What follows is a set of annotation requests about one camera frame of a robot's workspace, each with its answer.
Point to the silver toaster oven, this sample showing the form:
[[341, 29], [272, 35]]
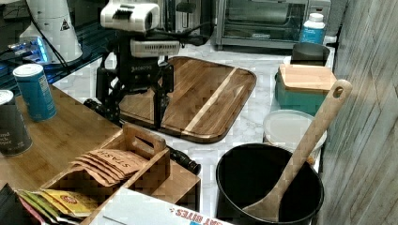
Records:
[[273, 24]]

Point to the blue salt shaker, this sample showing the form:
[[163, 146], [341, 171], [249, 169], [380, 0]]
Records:
[[36, 91]]

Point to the brown Stash tea packets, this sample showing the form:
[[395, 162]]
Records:
[[108, 166]]

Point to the wooden spoon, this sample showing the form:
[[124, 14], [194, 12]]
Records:
[[268, 207]]

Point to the dark pepper shaker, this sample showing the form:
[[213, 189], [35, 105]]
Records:
[[14, 137]]

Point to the yellow tea packets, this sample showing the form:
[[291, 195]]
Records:
[[57, 207]]

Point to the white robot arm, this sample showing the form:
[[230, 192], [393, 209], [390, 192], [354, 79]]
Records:
[[51, 22]]

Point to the teal box wooden lid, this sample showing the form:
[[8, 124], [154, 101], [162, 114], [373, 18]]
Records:
[[302, 88]]

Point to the cinnamon oat bites box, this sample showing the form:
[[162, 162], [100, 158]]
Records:
[[129, 207]]

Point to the blue bottle white cap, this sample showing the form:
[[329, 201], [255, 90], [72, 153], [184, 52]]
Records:
[[313, 29]]

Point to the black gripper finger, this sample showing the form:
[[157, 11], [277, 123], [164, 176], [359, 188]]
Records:
[[113, 96], [160, 101]]

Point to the black empty cup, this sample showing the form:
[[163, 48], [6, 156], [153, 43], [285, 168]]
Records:
[[309, 54]]

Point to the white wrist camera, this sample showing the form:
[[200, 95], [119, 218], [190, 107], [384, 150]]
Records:
[[139, 21]]

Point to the wooden cutting board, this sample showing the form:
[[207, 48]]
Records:
[[206, 100]]

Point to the clear jar white lid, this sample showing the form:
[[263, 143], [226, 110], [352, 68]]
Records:
[[285, 128]]

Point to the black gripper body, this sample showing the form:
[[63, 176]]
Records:
[[131, 65]]

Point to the black utensil holder pot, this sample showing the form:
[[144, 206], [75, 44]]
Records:
[[247, 173]]

